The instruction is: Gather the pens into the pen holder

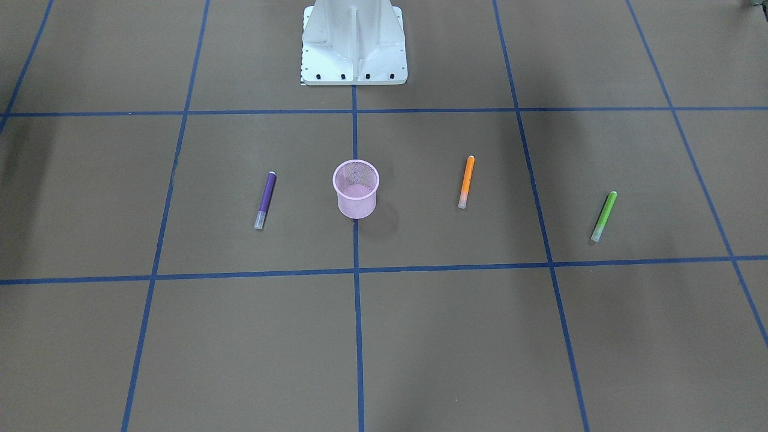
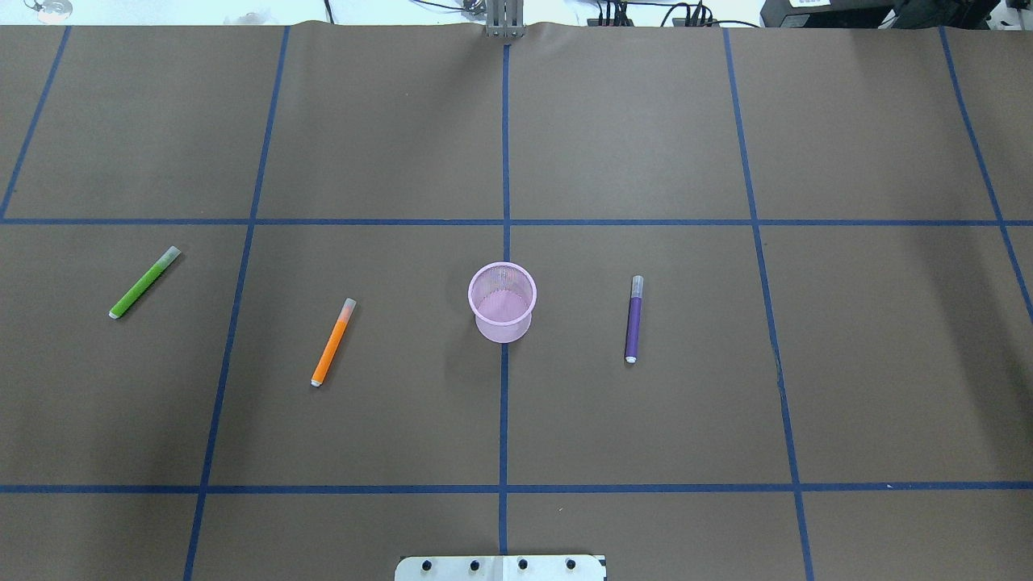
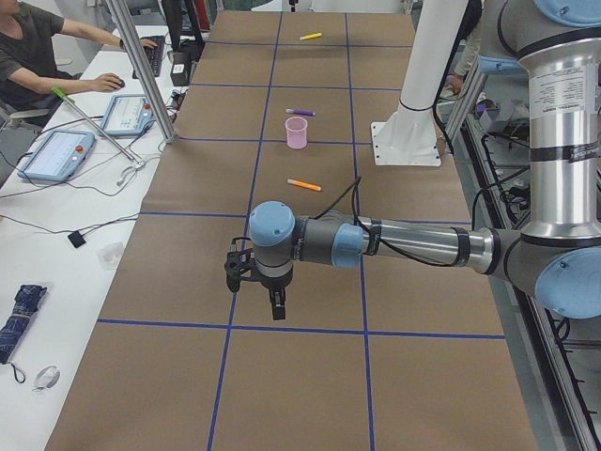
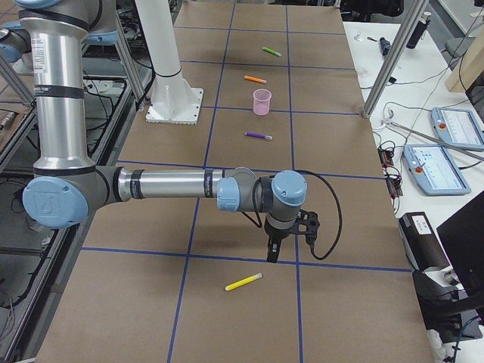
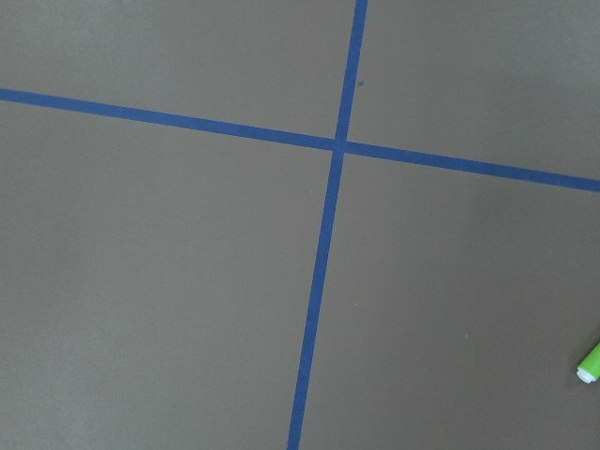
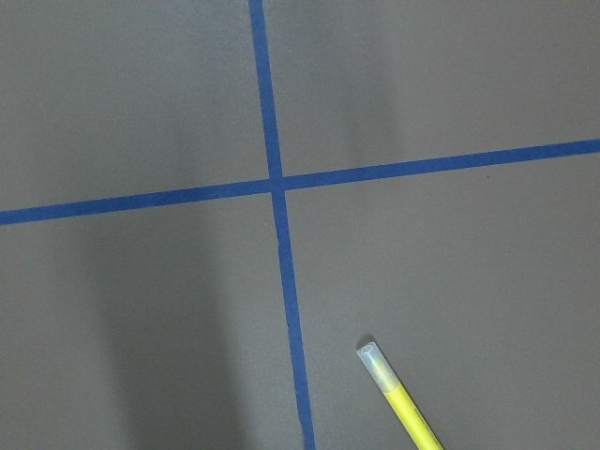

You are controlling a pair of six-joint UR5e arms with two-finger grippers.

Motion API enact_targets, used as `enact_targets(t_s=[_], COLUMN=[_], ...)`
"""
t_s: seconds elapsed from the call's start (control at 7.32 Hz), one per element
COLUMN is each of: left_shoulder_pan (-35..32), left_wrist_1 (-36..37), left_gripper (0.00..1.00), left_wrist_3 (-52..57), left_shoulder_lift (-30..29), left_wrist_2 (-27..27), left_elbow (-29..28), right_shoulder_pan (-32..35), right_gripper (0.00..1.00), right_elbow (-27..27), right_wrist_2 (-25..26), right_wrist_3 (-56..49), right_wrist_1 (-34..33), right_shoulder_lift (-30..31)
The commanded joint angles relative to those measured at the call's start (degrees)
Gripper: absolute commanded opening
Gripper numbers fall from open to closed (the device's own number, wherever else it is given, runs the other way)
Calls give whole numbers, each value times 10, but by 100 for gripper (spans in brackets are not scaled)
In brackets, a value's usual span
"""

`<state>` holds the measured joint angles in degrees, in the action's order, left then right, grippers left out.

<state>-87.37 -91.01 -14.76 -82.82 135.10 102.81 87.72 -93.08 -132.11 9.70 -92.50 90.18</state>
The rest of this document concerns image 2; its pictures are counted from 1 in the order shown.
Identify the purple highlighter pen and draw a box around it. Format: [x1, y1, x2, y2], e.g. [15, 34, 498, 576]
[624, 275, 645, 365]

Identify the orange highlighter pen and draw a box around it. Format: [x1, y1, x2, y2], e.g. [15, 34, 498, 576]
[310, 297, 357, 387]

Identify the green highlighter pen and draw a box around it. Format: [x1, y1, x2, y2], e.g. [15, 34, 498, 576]
[108, 246, 182, 320]

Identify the pink mesh pen holder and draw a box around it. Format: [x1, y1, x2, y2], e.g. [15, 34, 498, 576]
[467, 261, 537, 345]

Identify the brown paper table mat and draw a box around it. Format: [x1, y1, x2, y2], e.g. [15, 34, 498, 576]
[2, 22, 1031, 580]

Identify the metal mounting plate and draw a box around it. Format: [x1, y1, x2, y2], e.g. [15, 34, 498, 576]
[394, 554, 608, 580]

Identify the black device box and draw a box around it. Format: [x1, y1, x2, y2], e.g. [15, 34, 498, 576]
[760, 1, 1000, 30]

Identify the aluminium frame post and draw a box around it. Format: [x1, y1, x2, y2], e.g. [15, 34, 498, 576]
[483, 0, 526, 40]

